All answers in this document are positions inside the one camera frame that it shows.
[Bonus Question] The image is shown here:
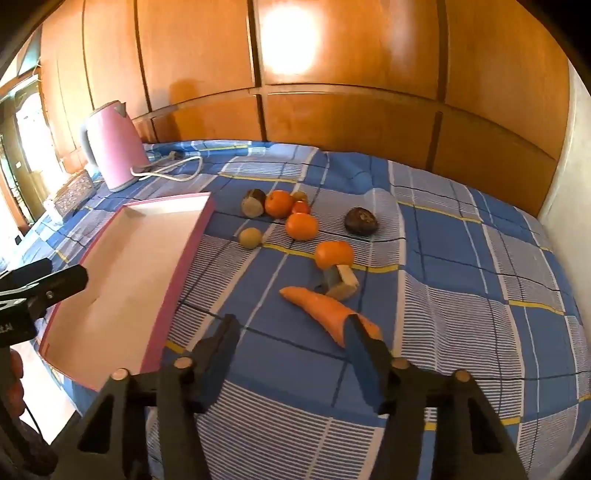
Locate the pink shallow box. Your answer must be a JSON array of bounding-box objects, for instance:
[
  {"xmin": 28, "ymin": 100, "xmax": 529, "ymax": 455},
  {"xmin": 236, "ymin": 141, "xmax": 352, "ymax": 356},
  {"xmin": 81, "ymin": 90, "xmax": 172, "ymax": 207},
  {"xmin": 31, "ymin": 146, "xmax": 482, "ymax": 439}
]
[{"xmin": 39, "ymin": 193, "xmax": 218, "ymax": 391}]

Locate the orange mandarin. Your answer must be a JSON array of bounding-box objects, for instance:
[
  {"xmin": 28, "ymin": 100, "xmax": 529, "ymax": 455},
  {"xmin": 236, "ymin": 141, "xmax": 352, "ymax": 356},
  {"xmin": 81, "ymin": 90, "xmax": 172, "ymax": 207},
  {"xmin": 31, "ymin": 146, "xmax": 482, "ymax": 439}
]
[
  {"xmin": 315, "ymin": 241, "xmax": 355, "ymax": 271},
  {"xmin": 285, "ymin": 213, "xmax": 319, "ymax": 241},
  {"xmin": 264, "ymin": 190, "xmax": 295, "ymax": 219}
]

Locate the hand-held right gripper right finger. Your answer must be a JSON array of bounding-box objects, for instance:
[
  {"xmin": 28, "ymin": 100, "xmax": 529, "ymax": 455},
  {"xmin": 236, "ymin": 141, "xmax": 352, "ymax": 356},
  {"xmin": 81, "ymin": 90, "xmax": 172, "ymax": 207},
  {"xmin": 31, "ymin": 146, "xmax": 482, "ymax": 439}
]
[{"xmin": 344, "ymin": 313, "xmax": 529, "ymax": 480}]

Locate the person's left forearm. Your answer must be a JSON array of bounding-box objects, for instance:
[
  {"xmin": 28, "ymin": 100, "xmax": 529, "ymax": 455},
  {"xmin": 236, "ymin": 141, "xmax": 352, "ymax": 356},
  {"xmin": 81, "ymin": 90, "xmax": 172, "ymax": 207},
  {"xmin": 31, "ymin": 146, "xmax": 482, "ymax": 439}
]
[{"xmin": 0, "ymin": 406, "xmax": 60, "ymax": 479}]

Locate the pale sugarcane piece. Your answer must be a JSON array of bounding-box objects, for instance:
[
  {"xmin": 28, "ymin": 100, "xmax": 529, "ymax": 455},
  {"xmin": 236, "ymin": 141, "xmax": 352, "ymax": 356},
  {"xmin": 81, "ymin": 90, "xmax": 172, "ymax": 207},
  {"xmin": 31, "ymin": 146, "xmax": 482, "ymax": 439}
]
[{"xmin": 336, "ymin": 264, "xmax": 360, "ymax": 289}]

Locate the white kettle power cord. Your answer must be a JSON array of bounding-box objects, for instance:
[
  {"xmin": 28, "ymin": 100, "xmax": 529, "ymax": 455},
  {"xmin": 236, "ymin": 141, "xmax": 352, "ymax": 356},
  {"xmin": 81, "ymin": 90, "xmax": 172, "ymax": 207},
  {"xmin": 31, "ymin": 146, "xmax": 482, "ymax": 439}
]
[{"xmin": 130, "ymin": 150, "xmax": 204, "ymax": 182}]

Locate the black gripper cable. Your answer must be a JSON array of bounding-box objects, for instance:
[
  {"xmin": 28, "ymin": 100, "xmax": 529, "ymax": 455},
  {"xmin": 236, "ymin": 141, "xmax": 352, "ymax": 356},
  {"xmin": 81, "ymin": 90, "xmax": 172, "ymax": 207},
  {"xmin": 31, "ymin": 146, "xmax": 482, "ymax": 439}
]
[{"xmin": 23, "ymin": 401, "xmax": 45, "ymax": 445}]

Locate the wooden panelled headboard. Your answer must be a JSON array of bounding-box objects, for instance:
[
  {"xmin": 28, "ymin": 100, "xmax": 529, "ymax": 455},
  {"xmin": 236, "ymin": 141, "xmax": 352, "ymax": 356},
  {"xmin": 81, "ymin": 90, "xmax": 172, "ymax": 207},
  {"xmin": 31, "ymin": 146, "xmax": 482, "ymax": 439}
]
[{"xmin": 39, "ymin": 0, "xmax": 571, "ymax": 217}]

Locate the blue plaid bedsheet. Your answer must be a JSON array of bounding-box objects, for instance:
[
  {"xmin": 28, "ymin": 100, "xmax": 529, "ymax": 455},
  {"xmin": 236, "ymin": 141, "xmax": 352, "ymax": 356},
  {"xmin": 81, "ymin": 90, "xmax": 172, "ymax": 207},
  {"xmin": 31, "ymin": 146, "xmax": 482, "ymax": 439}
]
[{"xmin": 14, "ymin": 138, "xmax": 587, "ymax": 480}]

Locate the person's left hand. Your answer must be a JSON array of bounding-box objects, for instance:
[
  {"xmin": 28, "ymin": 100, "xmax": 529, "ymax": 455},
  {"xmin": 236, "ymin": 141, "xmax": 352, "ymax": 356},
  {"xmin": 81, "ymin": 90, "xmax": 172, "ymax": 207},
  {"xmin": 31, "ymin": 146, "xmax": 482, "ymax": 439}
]
[{"xmin": 6, "ymin": 348, "xmax": 27, "ymax": 416}]

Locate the dark brown round fruit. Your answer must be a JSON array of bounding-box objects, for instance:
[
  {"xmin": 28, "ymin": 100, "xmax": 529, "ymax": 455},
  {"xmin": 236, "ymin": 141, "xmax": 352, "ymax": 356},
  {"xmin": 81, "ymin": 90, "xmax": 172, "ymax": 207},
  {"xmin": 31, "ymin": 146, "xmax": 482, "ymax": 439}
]
[{"xmin": 344, "ymin": 208, "xmax": 379, "ymax": 236}]

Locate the patterned brown box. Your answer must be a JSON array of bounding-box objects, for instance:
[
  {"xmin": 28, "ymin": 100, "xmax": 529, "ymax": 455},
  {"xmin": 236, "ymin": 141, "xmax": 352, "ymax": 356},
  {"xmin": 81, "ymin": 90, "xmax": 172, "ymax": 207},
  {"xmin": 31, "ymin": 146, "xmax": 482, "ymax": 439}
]
[{"xmin": 53, "ymin": 170, "xmax": 96, "ymax": 217}]

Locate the pink electric kettle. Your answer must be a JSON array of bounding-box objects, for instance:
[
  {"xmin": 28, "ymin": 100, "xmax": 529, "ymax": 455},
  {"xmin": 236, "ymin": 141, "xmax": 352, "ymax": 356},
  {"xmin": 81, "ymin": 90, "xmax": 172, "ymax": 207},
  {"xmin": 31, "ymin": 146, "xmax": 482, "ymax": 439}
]
[{"xmin": 81, "ymin": 100, "xmax": 151, "ymax": 193}]

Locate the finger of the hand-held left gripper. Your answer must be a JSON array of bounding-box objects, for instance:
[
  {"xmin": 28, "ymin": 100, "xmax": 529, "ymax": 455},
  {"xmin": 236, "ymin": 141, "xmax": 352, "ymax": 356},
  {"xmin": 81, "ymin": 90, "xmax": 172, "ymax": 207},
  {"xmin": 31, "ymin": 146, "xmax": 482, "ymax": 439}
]
[
  {"xmin": 0, "ymin": 265, "xmax": 89, "ymax": 320},
  {"xmin": 0, "ymin": 258, "xmax": 52, "ymax": 296}
]

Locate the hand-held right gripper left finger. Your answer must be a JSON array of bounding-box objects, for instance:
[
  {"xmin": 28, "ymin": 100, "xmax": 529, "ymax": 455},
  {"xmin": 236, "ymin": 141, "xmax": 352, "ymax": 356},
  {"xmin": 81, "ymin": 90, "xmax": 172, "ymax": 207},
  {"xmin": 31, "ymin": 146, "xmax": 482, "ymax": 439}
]
[{"xmin": 53, "ymin": 314, "xmax": 242, "ymax": 480}]

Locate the orange carrot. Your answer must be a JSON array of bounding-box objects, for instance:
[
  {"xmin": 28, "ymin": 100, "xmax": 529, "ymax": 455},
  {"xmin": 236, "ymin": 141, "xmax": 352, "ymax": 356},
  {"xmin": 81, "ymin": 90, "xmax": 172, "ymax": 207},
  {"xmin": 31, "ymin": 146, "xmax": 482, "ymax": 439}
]
[{"xmin": 279, "ymin": 286, "xmax": 383, "ymax": 349}]

